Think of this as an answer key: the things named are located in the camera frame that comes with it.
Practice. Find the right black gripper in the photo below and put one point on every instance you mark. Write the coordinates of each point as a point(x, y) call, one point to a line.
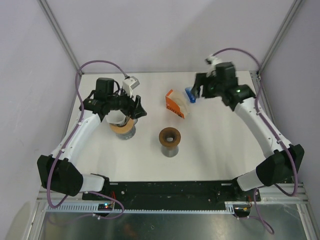
point(201, 79)

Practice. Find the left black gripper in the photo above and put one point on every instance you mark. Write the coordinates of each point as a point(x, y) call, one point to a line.
point(133, 109)

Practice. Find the white paper coffee filter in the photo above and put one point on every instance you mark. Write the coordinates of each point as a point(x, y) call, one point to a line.
point(117, 118)

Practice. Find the glass server pitcher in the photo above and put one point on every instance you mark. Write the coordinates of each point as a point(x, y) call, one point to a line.
point(130, 133)

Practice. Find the orange coffee filter box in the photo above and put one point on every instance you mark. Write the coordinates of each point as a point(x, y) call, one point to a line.
point(176, 102)

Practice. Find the glass carafe with brown band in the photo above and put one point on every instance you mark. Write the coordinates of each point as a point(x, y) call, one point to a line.
point(169, 151)

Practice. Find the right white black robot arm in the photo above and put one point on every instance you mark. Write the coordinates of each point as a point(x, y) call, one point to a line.
point(282, 158)

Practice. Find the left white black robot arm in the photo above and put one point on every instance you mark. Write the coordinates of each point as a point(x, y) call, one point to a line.
point(58, 171)

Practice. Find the blue glass dripper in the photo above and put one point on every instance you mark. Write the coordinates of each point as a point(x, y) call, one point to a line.
point(191, 97)

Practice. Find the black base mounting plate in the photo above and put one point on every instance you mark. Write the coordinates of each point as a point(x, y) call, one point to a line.
point(174, 194)

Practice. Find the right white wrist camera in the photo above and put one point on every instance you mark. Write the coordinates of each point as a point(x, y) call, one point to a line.
point(213, 60)

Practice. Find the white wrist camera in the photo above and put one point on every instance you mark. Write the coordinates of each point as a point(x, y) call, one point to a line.
point(213, 60)
point(129, 84)

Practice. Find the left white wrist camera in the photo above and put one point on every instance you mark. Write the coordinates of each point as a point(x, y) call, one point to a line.
point(129, 84)

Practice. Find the white slotted cable duct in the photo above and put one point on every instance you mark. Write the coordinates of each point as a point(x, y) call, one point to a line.
point(102, 207)

